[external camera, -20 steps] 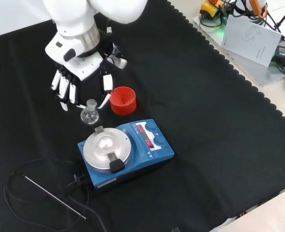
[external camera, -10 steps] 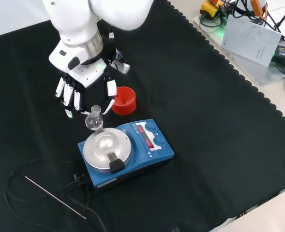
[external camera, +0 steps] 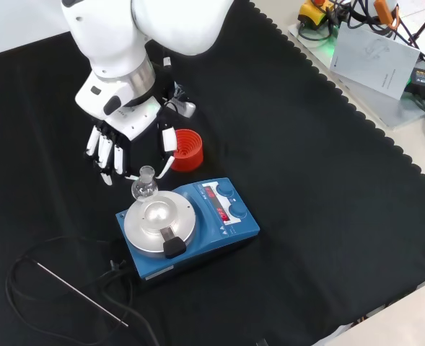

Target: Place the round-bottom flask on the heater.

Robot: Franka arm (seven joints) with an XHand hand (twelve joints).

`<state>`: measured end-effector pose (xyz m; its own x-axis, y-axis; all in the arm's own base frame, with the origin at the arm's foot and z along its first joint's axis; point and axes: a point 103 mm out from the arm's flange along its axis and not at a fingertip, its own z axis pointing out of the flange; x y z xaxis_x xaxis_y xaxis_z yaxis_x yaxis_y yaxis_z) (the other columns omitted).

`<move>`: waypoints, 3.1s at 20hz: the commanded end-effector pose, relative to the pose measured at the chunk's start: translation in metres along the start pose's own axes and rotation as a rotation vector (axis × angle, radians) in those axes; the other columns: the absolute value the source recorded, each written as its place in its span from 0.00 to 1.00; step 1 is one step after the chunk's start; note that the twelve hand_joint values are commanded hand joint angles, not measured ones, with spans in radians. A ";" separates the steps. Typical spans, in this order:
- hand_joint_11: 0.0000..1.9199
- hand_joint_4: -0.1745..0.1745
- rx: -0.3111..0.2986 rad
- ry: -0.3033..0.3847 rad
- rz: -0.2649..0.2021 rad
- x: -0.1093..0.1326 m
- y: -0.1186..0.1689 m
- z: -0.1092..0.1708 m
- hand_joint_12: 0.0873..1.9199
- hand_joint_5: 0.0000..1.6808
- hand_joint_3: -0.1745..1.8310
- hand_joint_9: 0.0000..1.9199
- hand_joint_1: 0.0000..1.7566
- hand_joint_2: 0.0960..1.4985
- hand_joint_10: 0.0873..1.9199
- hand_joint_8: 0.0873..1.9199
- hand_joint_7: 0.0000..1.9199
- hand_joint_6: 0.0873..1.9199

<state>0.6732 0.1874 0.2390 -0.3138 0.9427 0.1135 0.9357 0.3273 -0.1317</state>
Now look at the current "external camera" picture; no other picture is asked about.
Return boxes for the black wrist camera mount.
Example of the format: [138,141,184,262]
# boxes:
[150,53,185,109]

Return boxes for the clear round-bottom flask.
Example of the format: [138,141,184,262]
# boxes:
[131,165,159,202]

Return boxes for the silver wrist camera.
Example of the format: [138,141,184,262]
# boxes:
[165,99,198,118]

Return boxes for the black heater power cable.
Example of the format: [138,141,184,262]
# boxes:
[5,236,162,346]

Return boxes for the blue heater with steel plate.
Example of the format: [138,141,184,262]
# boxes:
[115,177,261,283]

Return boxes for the thin metal probe rod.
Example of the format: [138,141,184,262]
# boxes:
[35,262,130,328]

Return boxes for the pale board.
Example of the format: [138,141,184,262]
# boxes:
[287,20,425,128]

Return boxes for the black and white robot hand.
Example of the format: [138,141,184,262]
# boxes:
[75,70,179,187]

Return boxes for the white paper booklet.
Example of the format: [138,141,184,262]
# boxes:
[329,24,422,100]

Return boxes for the red ribbed flask stand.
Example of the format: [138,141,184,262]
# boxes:
[169,128,205,172]

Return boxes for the yellow stop button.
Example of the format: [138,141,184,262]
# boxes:
[297,0,340,32]

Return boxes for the black bench cloth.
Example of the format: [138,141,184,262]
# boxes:
[0,0,425,346]

